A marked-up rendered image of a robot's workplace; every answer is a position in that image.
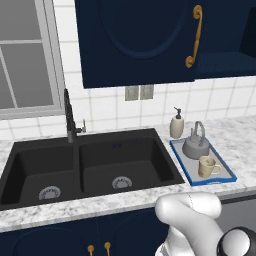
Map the grey kettle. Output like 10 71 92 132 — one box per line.
181 120 211 161

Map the cream mug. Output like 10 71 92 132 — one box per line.
197 156 223 179

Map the blue-rimmed grey tray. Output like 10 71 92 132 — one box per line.
169 136 238 187

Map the navy base cabinet door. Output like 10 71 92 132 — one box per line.
96 207 170 256
0 216 100 256

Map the cream soap dispenser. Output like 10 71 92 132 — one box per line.
169 106 185 140

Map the black double sink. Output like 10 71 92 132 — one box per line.
0 127 186 212

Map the black sink tap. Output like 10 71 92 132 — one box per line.
63 87 88 144

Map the grey window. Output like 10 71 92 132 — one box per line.
0 0 66 121

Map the grey dishwasher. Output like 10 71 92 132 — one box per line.
214 195 256 234

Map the grey wall socket plate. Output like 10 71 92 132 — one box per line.
124 85 140 102
139 84 155 101

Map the navy wall cabinet door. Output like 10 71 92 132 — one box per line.
73 0 205 90

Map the brass cabinet door handle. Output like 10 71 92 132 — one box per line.
185 4 204 69

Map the navy wall cabinet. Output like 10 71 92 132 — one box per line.
193 0 256 80

